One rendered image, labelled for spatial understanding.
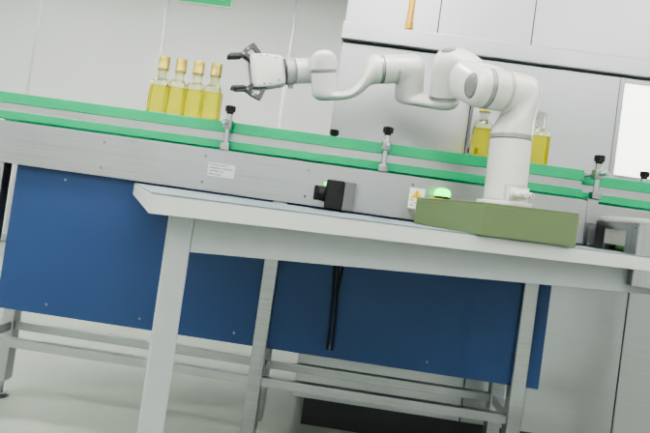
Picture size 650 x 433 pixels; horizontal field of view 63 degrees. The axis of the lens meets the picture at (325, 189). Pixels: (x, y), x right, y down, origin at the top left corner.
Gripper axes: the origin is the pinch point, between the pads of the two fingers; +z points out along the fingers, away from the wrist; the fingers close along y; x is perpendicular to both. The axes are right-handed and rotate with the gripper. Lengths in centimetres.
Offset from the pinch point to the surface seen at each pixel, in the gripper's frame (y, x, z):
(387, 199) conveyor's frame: -42, 11, -38
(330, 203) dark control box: -41.1, 13.0, -20.1
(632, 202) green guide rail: -51, 27, -111
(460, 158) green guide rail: -33, 18, -59
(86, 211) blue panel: -34, -22, 43
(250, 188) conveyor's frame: -33.8, -2.3, -1.7
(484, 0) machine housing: 23, 1, -89
